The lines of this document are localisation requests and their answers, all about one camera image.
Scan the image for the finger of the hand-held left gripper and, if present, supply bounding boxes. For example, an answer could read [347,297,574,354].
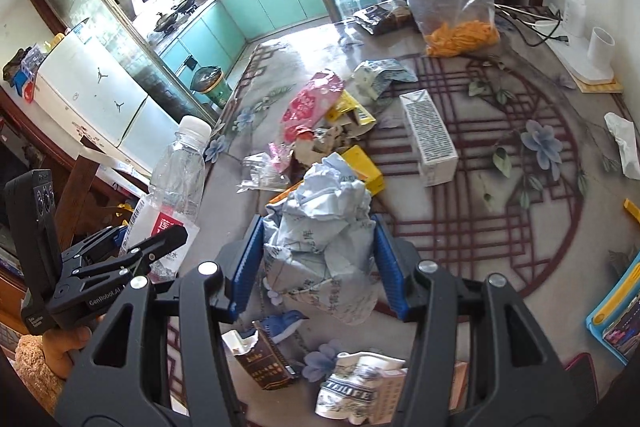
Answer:
[75,225,189,288]
[61,227,132,265]

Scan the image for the crumpled white printed packet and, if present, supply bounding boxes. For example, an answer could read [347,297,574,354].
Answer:
[315,351,408,426]

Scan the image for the teal kitchen cabinets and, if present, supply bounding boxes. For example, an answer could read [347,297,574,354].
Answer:
[157,0,331,88]

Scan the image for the black wok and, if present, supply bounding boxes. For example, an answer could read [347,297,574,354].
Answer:
[152,9,188,32]

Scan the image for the green trash bin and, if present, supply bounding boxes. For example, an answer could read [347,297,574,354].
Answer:
[191,65,233,108]

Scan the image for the carved wooden chair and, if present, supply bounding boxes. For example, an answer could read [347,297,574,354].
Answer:
[52,142,131,253]

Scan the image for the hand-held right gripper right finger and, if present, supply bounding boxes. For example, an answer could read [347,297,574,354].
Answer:
[370,213,588,427]

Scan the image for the clear plastic wrapper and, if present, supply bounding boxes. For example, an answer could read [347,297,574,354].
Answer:
[236,142,296,194]

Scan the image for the dark snack packet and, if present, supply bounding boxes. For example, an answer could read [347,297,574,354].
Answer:
[352,0,418,36]

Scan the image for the blue red box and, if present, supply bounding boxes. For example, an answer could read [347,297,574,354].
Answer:
[11,69,38,102]

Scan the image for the white milk carton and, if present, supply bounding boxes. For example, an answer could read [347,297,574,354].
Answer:
[398,89,459,188]

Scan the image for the white tissue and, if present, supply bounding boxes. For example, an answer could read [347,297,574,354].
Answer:
[604,112,640,180]

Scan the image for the brown cigarette box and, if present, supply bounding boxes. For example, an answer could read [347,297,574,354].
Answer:
[221,329,297,391]

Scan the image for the white cup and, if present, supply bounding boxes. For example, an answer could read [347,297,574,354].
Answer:
[587,27,616,70]

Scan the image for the white blue paper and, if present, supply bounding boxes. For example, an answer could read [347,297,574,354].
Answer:
[263,154,378,327]

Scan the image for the orange snack pieces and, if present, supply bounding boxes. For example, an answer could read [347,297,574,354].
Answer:
[424,19,501,58]

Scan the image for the pink heart snack wrapper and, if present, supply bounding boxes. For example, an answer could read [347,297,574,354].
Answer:
[280,69,347,145]

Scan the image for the blue case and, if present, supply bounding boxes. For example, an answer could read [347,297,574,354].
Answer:
[585,252,640,365]

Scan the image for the wooden coaster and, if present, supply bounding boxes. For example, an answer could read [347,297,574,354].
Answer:
[567,74,624,94]

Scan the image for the white refrigerator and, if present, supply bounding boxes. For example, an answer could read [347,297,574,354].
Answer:
[37,29,181,172]

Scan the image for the yellow cardboard box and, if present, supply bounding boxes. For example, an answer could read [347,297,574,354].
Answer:
[340,145,385,196]

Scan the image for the black cable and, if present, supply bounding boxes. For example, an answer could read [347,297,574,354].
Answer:
[492,4,568,45]

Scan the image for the clear water bottle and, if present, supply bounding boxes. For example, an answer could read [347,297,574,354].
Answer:
[119,115,211,284]

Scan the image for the person's left hand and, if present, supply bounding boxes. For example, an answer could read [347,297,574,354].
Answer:
[42,324,93,380]

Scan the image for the white blue crumpled packet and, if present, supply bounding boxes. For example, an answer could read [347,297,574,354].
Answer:
[350,59,418,108]

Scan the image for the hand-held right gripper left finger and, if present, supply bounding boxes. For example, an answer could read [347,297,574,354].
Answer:
[55,214,266,427]

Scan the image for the yellow snack wrapper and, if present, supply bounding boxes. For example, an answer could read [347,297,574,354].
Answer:
[325,89,377,132]

